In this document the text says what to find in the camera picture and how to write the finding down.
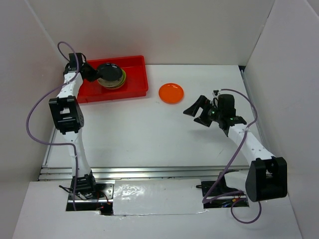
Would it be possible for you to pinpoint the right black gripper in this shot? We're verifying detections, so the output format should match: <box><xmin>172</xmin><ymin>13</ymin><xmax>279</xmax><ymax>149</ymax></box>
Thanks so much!
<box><xmin>183</xmin><ymin>95</ymin><xmax>223</xmax><ymax>127</ymax></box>

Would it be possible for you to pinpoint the black plate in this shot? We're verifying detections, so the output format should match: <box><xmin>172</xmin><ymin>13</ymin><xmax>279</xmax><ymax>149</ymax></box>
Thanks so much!
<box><xmin>97</xmin><ymin>63</ymin><xmax>123</xmax><ymax>82</ymax></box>

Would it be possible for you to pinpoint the cream floral plate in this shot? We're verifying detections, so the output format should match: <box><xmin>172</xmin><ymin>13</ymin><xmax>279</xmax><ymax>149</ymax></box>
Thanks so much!
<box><xmin>98</xmin><ymin>78</ymin><xmax>121</xmax><ymax>87</ymax></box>

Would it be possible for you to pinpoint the orange plate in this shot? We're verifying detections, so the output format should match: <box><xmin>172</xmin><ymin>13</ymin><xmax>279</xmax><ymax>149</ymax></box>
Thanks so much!
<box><xmin>158</xmin><ymin>83</ymin><xmax>184</xmax><ymax>104</ymax></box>

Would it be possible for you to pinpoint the blue floral plate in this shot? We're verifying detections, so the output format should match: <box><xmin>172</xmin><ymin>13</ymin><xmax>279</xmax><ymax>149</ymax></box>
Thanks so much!
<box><xmin>103</xmin><ymin>85</ymin><xmax>123</xmax><ymax>90</ymax></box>

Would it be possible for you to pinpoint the lime green plate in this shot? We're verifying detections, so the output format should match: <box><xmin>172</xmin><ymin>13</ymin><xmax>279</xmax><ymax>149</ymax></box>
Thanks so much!
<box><xmin>121</xmin><ymin>69</ymin><xmax>127</xmax><ymax>86</ymax></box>

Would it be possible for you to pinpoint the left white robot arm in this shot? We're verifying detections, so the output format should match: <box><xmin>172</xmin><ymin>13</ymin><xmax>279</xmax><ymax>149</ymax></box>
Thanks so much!
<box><xmin>49</xmin><ymin>53</ymin><xmax>98</xmax><ymax>199</ymax></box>

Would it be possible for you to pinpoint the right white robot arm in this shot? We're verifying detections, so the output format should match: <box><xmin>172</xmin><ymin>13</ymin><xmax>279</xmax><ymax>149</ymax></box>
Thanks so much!
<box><xmin>183</xmin><ymin>94</ymin><xmax>288</xmax><ymax>202</ymax></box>

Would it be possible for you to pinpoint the red plastic bin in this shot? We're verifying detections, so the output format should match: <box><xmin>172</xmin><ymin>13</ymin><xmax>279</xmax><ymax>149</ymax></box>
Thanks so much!
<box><xmin>77</xmin><ymin>55</ymin><xmax>149</xmax><ymax>104</ymax></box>

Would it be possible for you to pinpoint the white foil cover panel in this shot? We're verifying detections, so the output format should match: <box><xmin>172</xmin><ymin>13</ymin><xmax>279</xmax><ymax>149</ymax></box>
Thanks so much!
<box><xmin>113</xmin><ymin>179</ymin><xmax>204</xmax><ymax>216</ymax></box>

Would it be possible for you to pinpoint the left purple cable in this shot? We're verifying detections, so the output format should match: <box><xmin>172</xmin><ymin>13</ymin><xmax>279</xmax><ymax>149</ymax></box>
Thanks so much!
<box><xmin>26</xmin><ymin>41</ymin><xmax>82</xmax><ymax>212</ymax></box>

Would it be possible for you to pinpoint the purple cable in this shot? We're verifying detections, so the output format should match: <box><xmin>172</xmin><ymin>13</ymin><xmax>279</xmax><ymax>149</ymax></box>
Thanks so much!
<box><xmin>26</xmin><ymin>41</ymin><xmax>82</xmax><ymax>212</ymax></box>
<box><xmin>203</xmin><ymin>88</ymin><xmax>262</xmax><ymax>225</ymax></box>

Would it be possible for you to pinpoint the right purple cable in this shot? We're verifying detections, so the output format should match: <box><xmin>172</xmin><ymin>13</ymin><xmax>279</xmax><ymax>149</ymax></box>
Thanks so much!
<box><xmin>203</xmin><ymin>88</ymin><xmax>262</xmax><ymax>225</ymax></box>

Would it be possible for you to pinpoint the aluminium front rail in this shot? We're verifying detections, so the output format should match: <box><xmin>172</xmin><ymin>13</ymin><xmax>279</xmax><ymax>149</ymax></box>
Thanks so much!
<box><xmin>37</xmin><ymin>166</ymin><xmax>250</xmax><ymax>180</ymax></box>

